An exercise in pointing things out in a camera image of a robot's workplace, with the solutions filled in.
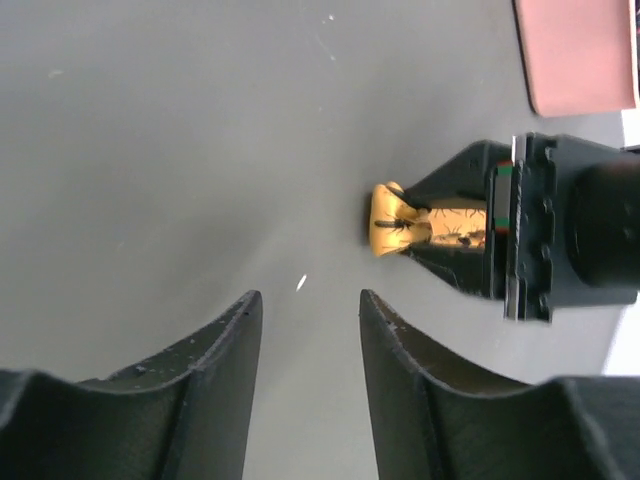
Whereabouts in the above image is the pink compartment organizer box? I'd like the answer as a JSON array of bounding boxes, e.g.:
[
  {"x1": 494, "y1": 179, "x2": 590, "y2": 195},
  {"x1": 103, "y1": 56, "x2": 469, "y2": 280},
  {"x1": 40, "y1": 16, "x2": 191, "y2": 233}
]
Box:
[{"x1": 513, "y1": 0, "x2": 639, "y2": 118}]

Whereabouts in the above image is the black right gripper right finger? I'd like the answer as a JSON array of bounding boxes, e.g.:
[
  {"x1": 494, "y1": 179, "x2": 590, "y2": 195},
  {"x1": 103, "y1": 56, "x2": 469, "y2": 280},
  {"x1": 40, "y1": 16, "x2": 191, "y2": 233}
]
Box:
[{"x1": 359, "y1": 290, "x2": 639, "y2": 479}]

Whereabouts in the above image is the yellow patterned necktie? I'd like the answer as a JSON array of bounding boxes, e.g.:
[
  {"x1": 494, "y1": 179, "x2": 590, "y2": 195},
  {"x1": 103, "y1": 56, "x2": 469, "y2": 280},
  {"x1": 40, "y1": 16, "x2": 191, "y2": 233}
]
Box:
[{"x1": 368, "y1": 182, "x2": 486, "y2": 257}]

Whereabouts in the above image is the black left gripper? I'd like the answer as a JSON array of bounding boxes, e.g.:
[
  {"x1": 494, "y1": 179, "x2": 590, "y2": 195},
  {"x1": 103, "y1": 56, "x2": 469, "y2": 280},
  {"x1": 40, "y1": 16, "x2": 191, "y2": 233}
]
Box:
[{"x1": 403, "y1": 133, "x2": 639, "y2": 322}]

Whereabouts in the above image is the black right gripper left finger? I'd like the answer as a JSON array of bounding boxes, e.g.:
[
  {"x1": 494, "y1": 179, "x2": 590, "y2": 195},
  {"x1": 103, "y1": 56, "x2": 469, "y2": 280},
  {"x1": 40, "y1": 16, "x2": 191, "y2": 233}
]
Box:
[{"x1": 1, "y1": 291, "x2": 262, "y2": 479}]

